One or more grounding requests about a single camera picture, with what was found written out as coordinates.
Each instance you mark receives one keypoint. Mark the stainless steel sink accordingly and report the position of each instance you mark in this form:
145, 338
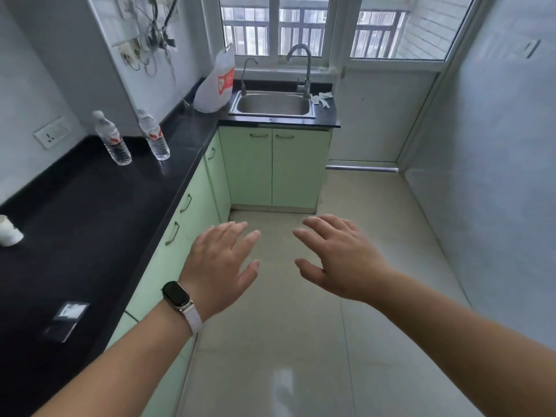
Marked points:
273, 104

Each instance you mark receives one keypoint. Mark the white paper cup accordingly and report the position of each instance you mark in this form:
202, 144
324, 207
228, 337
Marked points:
8, 233

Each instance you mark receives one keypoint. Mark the small hob sticker label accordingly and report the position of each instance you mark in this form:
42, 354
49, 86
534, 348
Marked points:
71, 311

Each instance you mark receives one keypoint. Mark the white plastic bag orange print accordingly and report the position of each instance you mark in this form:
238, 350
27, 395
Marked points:
213, 93

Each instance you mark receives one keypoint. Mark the person's left forearm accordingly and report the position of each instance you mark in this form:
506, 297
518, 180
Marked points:
130, 369

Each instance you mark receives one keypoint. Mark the person's right hand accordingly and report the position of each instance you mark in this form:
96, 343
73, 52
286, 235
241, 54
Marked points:
347, 264

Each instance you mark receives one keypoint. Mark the person's left hand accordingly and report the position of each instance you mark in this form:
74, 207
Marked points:
213, 273

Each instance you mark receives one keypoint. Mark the white wall power socket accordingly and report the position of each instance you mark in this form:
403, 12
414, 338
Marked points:
52, 133

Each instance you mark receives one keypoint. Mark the dark metal balcony railing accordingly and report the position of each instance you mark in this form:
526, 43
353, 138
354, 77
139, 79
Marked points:
382, 26

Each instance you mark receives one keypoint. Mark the chrome threshold pipe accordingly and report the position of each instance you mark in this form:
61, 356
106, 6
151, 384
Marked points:
360, 168

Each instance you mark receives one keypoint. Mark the tall chrome faucet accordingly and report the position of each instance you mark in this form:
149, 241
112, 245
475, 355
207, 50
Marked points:
308, 69

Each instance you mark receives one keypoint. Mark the small thin faucet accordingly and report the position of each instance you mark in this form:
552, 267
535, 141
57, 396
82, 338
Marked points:
243, 86

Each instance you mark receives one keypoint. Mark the white smartwatch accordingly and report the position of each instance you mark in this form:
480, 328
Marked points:
176, 295

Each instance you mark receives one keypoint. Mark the small white wall socket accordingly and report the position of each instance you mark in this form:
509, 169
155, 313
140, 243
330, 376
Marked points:
123, 5

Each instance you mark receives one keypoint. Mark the light green sink cupboard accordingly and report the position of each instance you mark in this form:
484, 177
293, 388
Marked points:
247, 169

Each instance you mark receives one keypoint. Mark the grey framed sliding window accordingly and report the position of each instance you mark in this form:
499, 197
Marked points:
274, 30

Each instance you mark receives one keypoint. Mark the white crumpled cloth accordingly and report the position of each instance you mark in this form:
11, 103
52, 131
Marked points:
325, 98
313, 99

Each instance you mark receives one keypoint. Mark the red-label water bottle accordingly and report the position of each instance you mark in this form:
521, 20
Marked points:
155, 138
114, 143

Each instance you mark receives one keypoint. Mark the grey balcony door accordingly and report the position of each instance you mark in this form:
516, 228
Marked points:
382, 117

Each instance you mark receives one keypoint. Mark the small wall bracket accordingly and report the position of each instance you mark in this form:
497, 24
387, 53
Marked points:
531, 48

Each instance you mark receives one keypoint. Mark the person's right forearm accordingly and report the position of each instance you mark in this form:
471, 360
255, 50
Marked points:
456, 338

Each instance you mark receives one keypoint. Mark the brass wall socket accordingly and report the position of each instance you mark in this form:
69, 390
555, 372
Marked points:
132, 46
121, 49

